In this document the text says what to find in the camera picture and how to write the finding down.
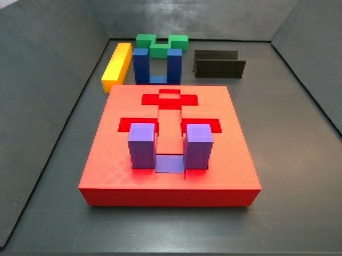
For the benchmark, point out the yellow long bar block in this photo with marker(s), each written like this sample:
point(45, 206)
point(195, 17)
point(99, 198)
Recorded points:
point(117, 66)

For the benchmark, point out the dark blue U-shaped block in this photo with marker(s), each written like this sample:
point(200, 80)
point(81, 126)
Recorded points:
point(143, 76)

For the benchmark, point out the black angled bracket holder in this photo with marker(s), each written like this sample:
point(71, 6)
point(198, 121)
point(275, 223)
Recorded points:
point(218, 64)

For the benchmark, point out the green stepped block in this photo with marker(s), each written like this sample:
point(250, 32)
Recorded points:
point(176, 41)

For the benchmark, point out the purple U-shaped block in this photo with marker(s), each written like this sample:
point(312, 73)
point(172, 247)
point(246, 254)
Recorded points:
point(194, 159)

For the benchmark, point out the red slotted board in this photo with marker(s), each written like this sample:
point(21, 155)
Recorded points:
point(112, 183)

